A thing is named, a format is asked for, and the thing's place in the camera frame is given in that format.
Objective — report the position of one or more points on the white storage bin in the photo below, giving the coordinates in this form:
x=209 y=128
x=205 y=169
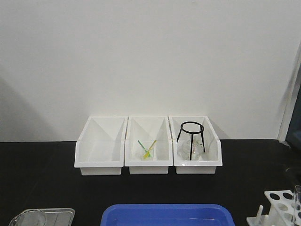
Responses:
x=210 y=160
x=100 y=147
x=147 y=129

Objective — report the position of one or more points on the grey metal tray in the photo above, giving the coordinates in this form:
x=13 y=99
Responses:
x=59 y=216

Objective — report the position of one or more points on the green yellow plastic droppers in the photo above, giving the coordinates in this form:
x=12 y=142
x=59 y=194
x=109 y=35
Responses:
x=148 y=153

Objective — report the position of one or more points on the white left storage bin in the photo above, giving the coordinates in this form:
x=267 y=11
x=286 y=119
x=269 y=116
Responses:
x=100 y=147

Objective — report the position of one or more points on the white test tube rack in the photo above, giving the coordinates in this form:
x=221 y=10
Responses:
x=280 y=213

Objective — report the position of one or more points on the clear glass test tube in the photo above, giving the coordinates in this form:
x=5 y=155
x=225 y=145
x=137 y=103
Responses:
x=294 y=220

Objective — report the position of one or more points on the clear glass flask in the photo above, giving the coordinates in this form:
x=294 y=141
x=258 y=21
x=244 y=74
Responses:
x=190 y=151

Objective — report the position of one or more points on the black metal tripod stand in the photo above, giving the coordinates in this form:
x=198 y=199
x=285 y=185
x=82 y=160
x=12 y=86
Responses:
x=191 y=130

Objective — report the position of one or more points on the white right storage bin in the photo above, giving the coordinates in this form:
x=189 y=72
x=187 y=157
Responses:
x=210 y=160

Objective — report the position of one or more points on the white middle storage bin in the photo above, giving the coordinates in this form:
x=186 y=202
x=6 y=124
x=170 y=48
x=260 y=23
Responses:
x=147 y=129

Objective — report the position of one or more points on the test tube in rack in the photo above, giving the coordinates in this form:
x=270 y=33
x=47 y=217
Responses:
x=299 y=195

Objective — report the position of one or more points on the blue plastic tray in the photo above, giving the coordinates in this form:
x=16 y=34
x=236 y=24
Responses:
x=166 y=215

